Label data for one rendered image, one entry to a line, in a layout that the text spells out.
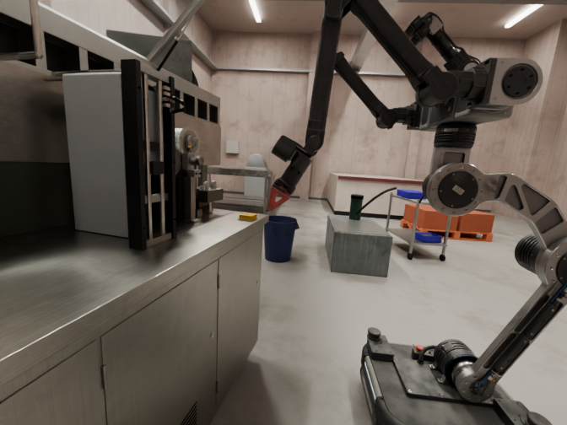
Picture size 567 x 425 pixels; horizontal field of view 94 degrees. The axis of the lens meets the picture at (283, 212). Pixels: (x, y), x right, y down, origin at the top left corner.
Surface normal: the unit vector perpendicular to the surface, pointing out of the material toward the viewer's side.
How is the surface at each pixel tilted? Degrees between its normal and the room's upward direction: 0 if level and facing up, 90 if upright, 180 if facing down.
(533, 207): 90
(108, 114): 90
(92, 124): 90
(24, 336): 0
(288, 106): 90
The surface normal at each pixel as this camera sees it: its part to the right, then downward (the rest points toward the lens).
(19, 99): 0.96, 0.11
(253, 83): -0.09, 0.18
